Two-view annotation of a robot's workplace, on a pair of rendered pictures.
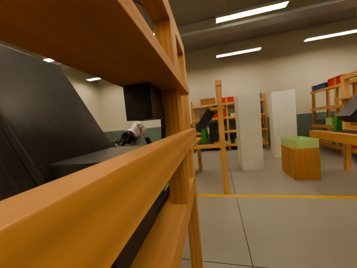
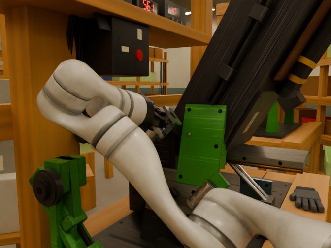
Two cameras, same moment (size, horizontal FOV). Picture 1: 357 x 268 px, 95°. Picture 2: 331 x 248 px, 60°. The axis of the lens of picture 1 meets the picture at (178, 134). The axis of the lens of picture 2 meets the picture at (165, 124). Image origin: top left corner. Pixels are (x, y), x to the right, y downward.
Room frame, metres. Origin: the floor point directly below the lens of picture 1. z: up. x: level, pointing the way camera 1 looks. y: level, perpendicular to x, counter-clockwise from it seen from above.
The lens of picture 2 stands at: (1.54, 0.57, 1.32)
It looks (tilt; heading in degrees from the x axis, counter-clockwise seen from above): 8 degrees down; 200
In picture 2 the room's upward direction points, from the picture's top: straight up
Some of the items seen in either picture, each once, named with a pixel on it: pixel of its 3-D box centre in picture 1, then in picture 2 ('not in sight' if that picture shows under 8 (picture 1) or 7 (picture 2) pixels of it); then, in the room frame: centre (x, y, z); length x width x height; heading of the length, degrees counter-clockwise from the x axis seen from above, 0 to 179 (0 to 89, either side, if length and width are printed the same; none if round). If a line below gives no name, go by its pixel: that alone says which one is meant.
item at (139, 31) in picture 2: (144, 103); (116, 49); (0.78, 0.14, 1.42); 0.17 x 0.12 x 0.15; 169
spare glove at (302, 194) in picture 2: not in sight; (304, 198); (0.42, 0.71, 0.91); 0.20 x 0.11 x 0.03; 179
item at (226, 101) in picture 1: (227, 123); not in sight; (7.08, -2.16, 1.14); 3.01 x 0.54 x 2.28; 76
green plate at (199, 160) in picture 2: not in sight; (205, 142); (0.80, 0.42, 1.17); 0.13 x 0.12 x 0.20; 169
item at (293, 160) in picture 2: not in sight; (236, 153); (0.65, 0.48, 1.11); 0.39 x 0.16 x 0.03; 79
